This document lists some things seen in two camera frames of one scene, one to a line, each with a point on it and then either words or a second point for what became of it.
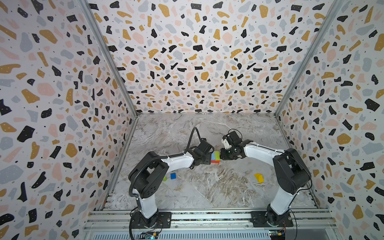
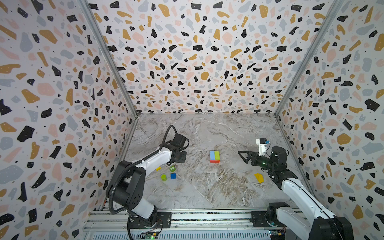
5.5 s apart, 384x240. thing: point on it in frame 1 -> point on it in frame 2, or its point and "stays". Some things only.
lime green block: (217, 155) stays
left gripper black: (208, 159) -> (182, 159)
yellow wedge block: (259, 177) stays
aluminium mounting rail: (116, 224) stays
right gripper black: (226, 153) -> (250, 157)
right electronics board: (277, 234) stays
